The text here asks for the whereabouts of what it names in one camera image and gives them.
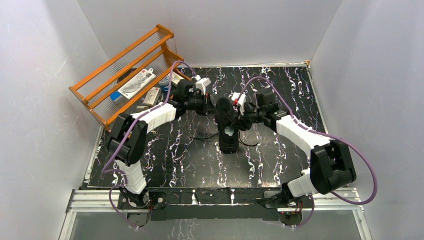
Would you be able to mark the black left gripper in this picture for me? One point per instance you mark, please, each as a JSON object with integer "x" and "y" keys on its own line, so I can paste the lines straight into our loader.
{"x": 208, "y": 104}

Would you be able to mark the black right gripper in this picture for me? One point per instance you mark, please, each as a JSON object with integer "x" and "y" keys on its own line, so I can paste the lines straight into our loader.
{"x": 242, "y": 123}

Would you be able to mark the black mesh shoe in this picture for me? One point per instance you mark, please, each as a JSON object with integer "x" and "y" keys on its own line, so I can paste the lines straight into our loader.
{"x": 228, "y": 136}

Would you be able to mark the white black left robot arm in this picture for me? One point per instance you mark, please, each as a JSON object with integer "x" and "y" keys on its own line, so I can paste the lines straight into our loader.
{"x": 127, "y": 139}

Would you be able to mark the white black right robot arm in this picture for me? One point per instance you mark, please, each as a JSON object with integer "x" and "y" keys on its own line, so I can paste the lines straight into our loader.
{"x": 331, "y": 164}

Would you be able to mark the small green white box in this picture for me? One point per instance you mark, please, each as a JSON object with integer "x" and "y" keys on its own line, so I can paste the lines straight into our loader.
{"x": 176, "y": 78}

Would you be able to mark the blue tape roll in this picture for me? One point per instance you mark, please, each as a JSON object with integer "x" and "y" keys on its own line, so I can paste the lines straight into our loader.
{"x": 164, "y": 84}

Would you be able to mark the beige rectangular box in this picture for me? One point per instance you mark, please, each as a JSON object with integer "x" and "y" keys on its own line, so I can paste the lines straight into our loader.
{"x": 152, "y": 96}

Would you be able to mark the small grey block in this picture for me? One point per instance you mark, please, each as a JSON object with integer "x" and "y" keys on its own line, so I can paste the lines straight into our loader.
{"x": 141, "y": 108}

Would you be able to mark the white ruler set package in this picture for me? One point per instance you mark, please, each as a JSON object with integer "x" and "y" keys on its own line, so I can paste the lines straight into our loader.
{"x": 137, "y": 83}

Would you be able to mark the blue eraser block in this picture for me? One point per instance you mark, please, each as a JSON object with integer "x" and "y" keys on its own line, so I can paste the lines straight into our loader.
{"x": 116, "y": 97}

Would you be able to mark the orange wooden shelf rack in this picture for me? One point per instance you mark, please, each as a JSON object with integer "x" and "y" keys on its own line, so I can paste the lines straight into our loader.
{"x": 148, "y": 52}

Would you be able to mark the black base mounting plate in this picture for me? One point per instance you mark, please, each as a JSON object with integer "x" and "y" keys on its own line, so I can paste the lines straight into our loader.
{"x": 246, "y": 212}

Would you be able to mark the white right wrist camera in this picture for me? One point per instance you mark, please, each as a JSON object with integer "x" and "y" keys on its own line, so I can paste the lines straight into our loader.
{"x": 239, "y": 99}

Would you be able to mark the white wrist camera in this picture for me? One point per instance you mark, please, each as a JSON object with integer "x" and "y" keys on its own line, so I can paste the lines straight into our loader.
{"x": 202, "y": 83}
{"x": 239, "y": 99}

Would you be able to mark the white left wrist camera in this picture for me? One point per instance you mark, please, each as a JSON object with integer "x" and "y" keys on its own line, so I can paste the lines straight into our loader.
{"x": 202, "y": 83}

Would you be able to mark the aluminium frame rail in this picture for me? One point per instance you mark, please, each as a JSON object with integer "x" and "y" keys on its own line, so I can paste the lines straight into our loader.
{"x": 89, "y": 200}

